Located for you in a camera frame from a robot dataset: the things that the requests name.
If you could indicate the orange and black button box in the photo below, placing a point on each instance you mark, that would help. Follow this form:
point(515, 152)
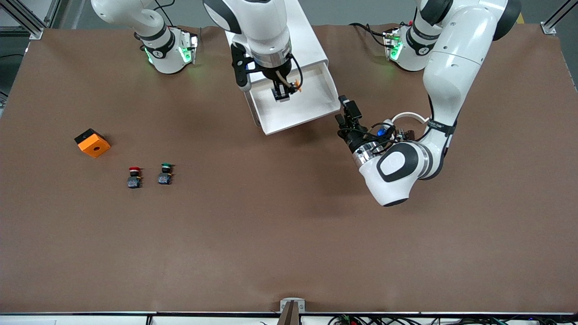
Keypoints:
point(93, 145)

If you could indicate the white curved plastic piece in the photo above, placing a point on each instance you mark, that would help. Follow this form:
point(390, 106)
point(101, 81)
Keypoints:
point(408, 114)

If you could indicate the red push button switch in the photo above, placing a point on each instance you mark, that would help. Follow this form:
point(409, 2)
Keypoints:
point(134, 179)

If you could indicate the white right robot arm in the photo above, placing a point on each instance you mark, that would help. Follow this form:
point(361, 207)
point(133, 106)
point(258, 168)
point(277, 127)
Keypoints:
point(253, 22)

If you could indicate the small brown component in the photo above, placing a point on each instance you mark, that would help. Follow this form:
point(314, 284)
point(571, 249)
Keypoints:
point(408, 134)

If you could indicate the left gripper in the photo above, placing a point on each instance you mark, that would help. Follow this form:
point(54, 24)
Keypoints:
point(353, 137)

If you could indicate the grey brown metal bar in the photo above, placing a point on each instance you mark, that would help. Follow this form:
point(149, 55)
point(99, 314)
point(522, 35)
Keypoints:
point(289, 318)

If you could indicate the white table edge rail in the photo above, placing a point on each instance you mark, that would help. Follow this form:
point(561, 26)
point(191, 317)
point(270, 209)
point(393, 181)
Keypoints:
point(90, 318)

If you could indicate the aluminium frame post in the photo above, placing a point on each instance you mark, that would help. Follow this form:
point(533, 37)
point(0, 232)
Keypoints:
point(27, 22)
point(557, 20)

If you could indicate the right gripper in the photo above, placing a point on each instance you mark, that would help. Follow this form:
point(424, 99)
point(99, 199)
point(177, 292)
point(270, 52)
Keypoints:
point(279, 85)

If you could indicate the brown table cover sheet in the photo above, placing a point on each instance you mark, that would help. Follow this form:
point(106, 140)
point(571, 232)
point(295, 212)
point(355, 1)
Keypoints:
point(271, 225)

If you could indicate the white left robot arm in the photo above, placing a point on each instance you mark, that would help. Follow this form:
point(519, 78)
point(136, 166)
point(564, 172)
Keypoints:
point(451, 67)

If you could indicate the grey metal bracket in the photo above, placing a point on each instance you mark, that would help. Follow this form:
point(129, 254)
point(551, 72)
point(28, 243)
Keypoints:
point(292, 303)

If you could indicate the green push button switch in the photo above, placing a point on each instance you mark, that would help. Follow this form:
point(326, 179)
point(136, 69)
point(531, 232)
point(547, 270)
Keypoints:
point(165, 177)

